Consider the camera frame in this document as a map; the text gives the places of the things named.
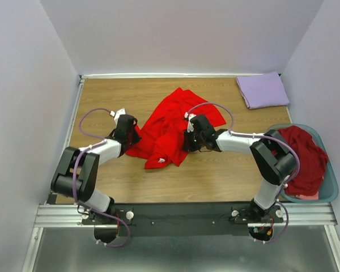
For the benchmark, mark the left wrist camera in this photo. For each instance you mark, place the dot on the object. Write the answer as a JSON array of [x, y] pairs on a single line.
[[116, 114]]

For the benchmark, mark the folded lavender t shirt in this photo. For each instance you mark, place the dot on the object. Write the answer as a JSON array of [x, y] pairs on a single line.
[[262, 91]]

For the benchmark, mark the bright red t shirt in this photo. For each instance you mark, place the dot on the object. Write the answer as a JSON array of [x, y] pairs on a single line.
[[162, 135]]

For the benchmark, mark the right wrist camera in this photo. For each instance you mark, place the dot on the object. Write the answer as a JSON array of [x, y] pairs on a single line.
[[188, 117]]

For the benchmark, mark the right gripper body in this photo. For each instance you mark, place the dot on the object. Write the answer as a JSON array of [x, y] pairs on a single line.
[[193, 141]]

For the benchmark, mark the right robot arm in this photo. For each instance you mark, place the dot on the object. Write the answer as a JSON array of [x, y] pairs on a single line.
[[277, 162]]

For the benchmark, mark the dark red t shirt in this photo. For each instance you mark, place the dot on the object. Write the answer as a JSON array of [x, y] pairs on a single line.
[[313, 161]]

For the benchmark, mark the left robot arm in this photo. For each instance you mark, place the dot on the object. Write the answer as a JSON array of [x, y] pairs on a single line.
[[76, 172]]

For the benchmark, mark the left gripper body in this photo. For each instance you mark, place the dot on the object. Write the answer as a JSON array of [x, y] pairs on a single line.
[[134, 136]]

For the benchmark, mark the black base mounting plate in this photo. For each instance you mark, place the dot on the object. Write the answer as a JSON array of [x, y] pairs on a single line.
[[185, 219]]

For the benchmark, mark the teal plastic basket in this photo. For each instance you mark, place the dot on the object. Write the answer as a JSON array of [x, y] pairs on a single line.
[[329, 188]]

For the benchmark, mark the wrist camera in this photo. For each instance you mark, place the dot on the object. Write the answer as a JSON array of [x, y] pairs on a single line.
[[116, 114], [188, 117]]

